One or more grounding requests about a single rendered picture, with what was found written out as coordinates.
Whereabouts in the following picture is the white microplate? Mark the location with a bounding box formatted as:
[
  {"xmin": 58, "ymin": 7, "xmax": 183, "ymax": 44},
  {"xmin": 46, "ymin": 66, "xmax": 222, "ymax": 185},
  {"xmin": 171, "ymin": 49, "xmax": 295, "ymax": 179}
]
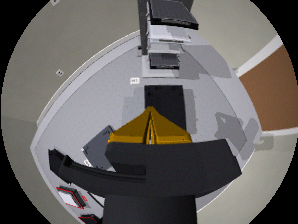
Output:
[{"xmin": 58, "ymin": 191, "xmax": 79, "ymax": 207}]

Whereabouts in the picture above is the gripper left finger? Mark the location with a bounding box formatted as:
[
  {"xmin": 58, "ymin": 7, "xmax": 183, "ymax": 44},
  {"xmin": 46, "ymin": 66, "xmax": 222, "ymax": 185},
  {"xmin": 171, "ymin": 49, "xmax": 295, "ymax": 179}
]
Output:
[{"xmin": 108, "ymin": 106, "xmax": 151, "ymax": 144}]

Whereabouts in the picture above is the grey perforated base plate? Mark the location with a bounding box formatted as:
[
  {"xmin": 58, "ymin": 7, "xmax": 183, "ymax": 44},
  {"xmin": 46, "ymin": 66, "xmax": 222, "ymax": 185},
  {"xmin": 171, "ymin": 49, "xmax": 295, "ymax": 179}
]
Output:
[{"xmin": 35, "ymin": 46, "xmax": 247, "ymax": 219}]

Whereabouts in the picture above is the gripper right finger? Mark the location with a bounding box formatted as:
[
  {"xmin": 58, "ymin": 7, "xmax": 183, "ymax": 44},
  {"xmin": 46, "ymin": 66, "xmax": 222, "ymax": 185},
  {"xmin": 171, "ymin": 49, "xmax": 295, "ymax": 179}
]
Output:
[{"xmin": 151, "ymin": 106, "xmax": 193, "ymax": 144}]

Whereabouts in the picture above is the dark grey shelf rack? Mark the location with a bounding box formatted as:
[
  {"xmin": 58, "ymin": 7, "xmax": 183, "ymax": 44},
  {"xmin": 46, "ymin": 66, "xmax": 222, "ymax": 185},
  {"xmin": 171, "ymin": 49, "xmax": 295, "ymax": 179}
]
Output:
[{"xmin": 138, "ymin": 0, "xmax": 194, "ymax": 78}]

